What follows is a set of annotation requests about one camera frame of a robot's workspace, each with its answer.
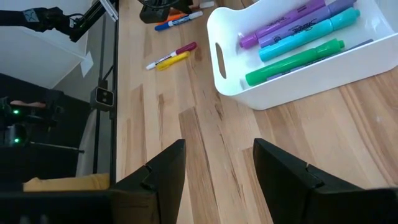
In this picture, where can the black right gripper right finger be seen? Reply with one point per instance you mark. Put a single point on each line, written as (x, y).
(280, 180)

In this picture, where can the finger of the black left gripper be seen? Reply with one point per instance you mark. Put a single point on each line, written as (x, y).
(155, 15)
(183, 7)

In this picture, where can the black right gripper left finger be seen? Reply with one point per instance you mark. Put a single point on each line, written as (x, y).
(164, 174)

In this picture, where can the blue Expo marker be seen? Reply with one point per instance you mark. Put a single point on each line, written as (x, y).
(183, 20)

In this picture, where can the orange highlighter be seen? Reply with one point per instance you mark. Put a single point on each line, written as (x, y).
(174, 18)

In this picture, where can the brown white marker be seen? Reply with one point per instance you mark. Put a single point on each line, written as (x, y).
(206, 4)

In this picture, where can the maroon white marker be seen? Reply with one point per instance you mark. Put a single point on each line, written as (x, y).
(186, 48)

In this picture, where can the yellow highlighter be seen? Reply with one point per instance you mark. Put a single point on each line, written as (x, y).
(171, 61)

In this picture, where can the purple Sharpie highlighter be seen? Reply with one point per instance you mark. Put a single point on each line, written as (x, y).
(280, 23)

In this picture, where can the green Sharpie highlighter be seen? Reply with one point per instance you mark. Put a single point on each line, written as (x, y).
(289, 63)

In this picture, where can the teal Sharpie highlighter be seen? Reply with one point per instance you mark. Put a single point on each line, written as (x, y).
(304, 39)

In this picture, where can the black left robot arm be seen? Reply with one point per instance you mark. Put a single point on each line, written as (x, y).
(46, 20)

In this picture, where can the silver aluminium bar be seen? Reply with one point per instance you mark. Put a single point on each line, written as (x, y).
(109, 9)

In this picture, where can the white cloth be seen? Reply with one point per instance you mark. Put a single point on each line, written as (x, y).
(87, 146)

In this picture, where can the white paper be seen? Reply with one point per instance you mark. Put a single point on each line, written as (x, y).
(87, 63)

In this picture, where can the white plastic bin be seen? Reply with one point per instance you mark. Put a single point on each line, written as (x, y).
(311, 84)

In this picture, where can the yellow cushion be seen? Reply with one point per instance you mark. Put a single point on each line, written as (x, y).
(62, 183)

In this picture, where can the white board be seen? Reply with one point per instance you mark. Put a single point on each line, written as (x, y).
(31, 56)

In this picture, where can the black device green lights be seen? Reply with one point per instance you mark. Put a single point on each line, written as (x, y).
(31, 124)

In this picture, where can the person's hand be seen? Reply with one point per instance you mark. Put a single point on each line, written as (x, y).
(28, 104)

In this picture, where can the black metal table frame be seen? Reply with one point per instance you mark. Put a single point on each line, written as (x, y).
(112, 130)

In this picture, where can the table-level camera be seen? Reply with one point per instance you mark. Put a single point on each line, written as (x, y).
(102, 97)

